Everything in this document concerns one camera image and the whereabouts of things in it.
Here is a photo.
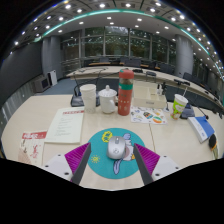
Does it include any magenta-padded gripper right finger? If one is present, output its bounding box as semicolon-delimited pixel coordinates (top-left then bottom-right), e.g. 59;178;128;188
133;143;183;186

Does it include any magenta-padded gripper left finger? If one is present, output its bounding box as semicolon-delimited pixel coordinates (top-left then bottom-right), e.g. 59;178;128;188
43;142;92;186

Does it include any silver grey computer mouse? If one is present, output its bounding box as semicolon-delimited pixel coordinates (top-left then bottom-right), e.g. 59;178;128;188
106;135;127;161

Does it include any round teal cartoon mouse pad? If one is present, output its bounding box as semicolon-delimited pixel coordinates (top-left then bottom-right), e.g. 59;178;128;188
85;127;148;180

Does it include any white printed document sheet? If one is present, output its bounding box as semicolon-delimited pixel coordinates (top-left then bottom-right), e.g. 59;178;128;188
44;106;85;145

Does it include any colourful sticker sheet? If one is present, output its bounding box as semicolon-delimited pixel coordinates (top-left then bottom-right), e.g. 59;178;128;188
129;105;168;126

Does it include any red and white brochure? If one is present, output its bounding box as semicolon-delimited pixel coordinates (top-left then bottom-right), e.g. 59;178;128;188
18;129;48;168

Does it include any dark desk microphone base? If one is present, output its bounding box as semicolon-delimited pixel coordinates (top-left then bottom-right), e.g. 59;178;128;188
179;102;196;120
70;94;84;108

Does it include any green printed paper cup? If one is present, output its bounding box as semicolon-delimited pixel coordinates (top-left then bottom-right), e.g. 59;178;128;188
170;93;189;121

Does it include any blue and white book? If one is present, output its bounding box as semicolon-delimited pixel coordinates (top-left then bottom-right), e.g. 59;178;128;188
187;115;216;144

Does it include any white cardboard box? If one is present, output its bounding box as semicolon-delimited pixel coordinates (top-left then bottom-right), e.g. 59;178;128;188
132;81;168;110

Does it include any white lidded ceramic mug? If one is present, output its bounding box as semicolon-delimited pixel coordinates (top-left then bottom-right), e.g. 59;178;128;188
97;84;119;115

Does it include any red bottle with green band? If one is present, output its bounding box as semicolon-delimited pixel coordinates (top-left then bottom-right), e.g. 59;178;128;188
117;68;135;117

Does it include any grey box monitor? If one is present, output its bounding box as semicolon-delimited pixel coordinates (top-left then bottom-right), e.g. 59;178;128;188
32;75;52;94

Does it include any white standing panel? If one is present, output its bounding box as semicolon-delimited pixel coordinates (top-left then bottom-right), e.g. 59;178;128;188
48;69;59;87

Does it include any long curved conference desk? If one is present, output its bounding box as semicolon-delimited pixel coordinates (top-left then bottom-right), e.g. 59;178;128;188
66;65;224;111

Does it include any row of dark office chairs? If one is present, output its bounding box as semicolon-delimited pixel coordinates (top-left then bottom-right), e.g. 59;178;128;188
83;56;224;101

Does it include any group of ceiling lights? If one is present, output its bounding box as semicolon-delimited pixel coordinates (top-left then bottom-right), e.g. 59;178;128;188
13;1;223;68

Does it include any handheld microphone with orange ring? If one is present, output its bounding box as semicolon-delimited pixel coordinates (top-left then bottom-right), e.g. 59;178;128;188
208;133;219;160

